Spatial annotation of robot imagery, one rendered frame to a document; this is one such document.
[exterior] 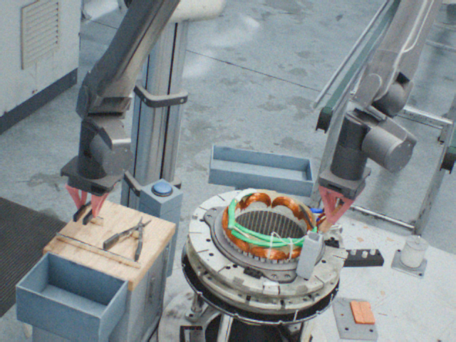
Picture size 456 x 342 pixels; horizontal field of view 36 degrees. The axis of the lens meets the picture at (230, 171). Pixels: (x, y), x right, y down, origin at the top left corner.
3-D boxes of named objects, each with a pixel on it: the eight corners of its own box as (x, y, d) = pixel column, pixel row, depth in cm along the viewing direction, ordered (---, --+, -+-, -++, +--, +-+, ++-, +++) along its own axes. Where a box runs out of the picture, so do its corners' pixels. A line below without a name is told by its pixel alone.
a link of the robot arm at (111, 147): (125, 82, 126) (80, 82, 121) (154, 113, 118) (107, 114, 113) (113, 140, 132) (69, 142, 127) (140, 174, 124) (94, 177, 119)
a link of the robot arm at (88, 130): (106, 107, 128) (76, 110, 125) (122, 126, 123) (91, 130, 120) (102, 140, 132) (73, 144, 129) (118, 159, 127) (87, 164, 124)
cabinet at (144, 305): (123, 383, 146) (132, 291, 132) (43, 351, 150) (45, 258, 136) (162, 322, 162) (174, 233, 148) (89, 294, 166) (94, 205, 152)
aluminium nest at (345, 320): (376, 340, 168) (379, 333, 166) (340, 338, 166) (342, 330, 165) (365, 304, 177) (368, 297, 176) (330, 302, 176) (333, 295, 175)
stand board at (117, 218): (132, 291, 132) (133, 282, 130) (43, 258, 136) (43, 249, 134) (174, 232, 148) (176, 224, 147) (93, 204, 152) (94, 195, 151)
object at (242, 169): (288, 246, 192) (311, 157, 177) (291, 272, 183) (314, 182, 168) (197, 234, 191) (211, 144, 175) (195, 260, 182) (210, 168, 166)
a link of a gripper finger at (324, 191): (357, 219, 129) (370, 174, 124) (344, 235, 123) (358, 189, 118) (323, 205, 131) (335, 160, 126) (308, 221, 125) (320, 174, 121)
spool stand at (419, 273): (422, 279, 189) (434, 251, 184) (390, 268, 191) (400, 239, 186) (427, 260, 196) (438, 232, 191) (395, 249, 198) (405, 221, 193)
